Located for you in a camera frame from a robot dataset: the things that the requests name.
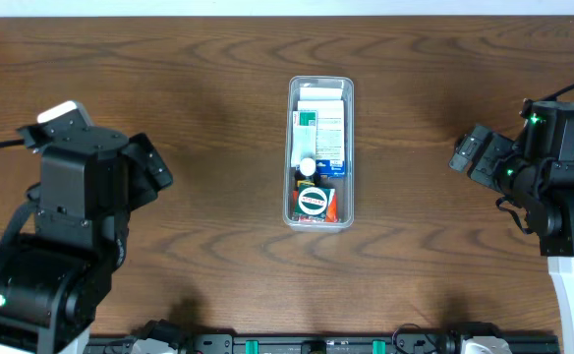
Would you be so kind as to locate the red Panadol box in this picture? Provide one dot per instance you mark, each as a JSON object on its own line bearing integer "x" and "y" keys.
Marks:
{"x": 333, "y": 209}

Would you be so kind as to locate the blue white medicine box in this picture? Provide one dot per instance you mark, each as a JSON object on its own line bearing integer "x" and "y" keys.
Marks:
{"x": 330, "y": 153}

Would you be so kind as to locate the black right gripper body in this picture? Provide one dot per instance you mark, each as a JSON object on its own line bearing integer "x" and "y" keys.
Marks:
{"x": 480, "y": 153}

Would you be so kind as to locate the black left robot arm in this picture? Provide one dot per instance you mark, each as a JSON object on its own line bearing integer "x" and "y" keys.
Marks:
{"x": 62, "y": 246}

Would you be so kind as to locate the green Zam-Buk box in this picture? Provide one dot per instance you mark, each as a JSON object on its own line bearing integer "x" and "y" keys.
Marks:
{"x": 313, "y": 201}

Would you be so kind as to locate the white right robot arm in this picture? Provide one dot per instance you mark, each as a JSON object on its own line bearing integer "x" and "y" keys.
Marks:
{"x": 534, "y": 173}

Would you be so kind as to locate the small green white box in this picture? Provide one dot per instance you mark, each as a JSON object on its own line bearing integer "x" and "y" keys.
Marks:
{"x": 303, "y": 136}

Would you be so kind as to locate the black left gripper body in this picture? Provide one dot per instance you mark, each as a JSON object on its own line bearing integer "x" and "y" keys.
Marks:
{"x": 151, "y": 164}

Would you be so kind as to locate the dark syrup bottle white cap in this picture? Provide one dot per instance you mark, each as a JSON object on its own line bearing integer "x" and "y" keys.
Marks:
{"x": 306, "y": 174}

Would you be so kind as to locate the black mounting rail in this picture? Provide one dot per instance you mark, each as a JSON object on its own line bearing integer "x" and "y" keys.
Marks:
{"x": 164, "y": 337}

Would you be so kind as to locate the clear plastic container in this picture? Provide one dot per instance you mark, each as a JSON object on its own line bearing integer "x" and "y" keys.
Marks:
{"x": 330, "y": 206}

